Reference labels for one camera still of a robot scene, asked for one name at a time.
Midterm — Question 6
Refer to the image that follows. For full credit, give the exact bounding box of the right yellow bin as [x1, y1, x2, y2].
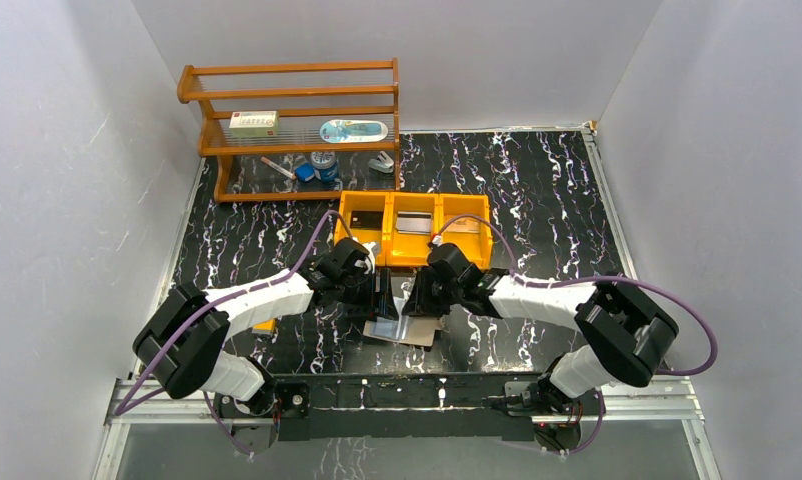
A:
[434, 193, 493, 269]

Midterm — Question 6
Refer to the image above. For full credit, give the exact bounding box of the gold credit card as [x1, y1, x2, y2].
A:
[443, 214, 481, 235]

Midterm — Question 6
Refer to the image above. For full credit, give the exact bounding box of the wooden shelf rack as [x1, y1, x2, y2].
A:
[177, 58, 401, 203]

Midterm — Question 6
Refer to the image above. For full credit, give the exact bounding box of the black credit card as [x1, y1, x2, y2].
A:
[349, 210, 384, 231]

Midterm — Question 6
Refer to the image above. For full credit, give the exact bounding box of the white red box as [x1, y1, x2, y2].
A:
[229, 111, 279, 138]

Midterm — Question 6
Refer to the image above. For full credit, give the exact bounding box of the blue oval package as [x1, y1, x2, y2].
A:
[319, 119, 389, 144]

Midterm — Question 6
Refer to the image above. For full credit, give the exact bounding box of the small yellow block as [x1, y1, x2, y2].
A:
[251, 319, 277, 335]

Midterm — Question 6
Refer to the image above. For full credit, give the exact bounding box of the yellow bin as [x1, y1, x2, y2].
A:
[338, 191, 393, 266]
[434, 193, 493, 269]
[389, 192, 438, 267]

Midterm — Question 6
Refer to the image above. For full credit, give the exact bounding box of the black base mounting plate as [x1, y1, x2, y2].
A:
[213, 372, 603, 454]

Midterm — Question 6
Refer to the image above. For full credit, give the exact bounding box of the blue white jar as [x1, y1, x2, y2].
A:
[310, 151, 338, 183]

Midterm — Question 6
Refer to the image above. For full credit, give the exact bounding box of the white marker pen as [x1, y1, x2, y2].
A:
[260, 157, 297, 180]

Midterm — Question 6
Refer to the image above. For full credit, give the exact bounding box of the silver credit card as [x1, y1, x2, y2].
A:
[395, 211, 433, 235]

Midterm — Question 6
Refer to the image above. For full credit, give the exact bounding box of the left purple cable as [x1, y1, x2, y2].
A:
[112, 209, 356, 458]

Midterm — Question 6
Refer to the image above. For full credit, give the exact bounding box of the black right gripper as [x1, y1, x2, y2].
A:
[401, 265, 463, 318]

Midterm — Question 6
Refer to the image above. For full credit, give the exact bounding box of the left yellow bin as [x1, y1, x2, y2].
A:
[338, 191, 393, 266]

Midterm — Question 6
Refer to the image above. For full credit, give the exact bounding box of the beige card holder wallet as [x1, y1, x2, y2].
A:
[363, 316, 443, 348]

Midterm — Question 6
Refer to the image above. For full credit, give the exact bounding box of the middle yellow bin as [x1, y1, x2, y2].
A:
[389, 192, 438, 267]

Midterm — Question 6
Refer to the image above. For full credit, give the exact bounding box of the small blue cube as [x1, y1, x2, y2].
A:
[294, 163, 315, 183]

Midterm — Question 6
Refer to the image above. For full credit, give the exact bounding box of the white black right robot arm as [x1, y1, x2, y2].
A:
[402, 243, 679, 414]

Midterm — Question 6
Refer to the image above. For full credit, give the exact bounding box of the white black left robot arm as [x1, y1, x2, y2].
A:
[132, 237, 381, 416]

